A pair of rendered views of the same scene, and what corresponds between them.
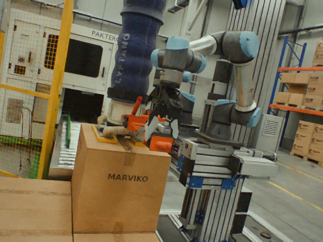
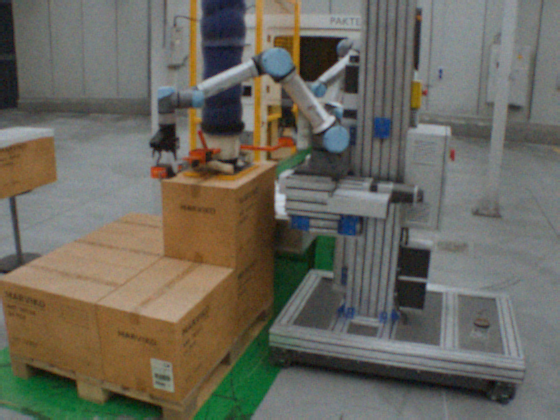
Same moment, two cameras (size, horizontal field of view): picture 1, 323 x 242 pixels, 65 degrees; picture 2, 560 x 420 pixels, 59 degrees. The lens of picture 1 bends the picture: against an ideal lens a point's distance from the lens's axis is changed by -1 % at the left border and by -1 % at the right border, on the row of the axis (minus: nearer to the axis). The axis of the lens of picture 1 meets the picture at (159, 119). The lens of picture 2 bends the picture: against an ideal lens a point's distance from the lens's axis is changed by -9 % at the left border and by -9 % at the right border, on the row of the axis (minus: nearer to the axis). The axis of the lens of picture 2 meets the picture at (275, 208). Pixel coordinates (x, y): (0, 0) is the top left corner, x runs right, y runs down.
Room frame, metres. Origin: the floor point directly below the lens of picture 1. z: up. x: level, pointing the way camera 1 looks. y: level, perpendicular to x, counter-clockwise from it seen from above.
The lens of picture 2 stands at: (-0.53, -1.77, 1.57)
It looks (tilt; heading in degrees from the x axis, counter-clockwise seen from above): 17 degrees down; 39
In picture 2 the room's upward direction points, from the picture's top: 1 degrees clockwise
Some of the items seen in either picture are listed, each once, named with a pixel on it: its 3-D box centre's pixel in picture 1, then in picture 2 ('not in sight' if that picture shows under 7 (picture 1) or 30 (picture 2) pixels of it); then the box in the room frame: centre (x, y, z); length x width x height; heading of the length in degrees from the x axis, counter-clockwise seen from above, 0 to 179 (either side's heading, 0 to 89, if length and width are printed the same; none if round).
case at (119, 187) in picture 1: (113, 170); (222, 207); (1.43, 0.20, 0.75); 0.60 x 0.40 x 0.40; 21
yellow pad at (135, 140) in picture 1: (136, 135); (238, 168); (1.47, 0.11, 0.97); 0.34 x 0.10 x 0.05; 21
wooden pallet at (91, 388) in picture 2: not in sight; (153, 331); (1.04, 0.38, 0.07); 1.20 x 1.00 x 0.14; 21
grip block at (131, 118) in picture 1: (134, 123); (200, 155); (1.20, 0.11, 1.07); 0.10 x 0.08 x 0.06; 111
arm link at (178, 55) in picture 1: (176, 54); (167, 100); (0.89, -0.01, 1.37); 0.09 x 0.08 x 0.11; 141
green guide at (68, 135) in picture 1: (65, 126); (284, 163); (3.11, 1.12, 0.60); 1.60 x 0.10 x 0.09; 21
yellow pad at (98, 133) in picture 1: (103, 130); (205, 165); (1.40, 0.29, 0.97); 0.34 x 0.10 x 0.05; 21
